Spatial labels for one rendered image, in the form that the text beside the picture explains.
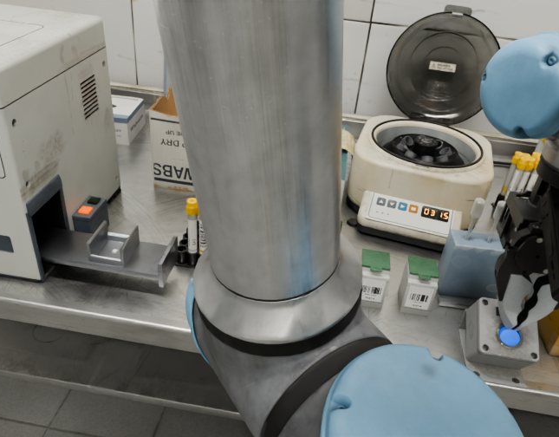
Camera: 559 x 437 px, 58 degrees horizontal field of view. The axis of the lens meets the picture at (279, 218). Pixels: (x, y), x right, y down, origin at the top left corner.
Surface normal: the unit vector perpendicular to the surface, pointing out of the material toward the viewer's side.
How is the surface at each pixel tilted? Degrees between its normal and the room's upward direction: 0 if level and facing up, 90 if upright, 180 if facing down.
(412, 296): 90
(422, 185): 90
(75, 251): 0
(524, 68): 91
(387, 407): 9
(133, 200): 0
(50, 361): 0
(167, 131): 93
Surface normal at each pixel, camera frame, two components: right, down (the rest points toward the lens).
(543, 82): -0.85, 0.23
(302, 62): 0.50, 0.54
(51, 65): 0.99, 0.15
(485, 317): 0.00, -0.44
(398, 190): -0.30, 0.51
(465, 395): 0.18, -0.74
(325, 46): 0.76, 0.38
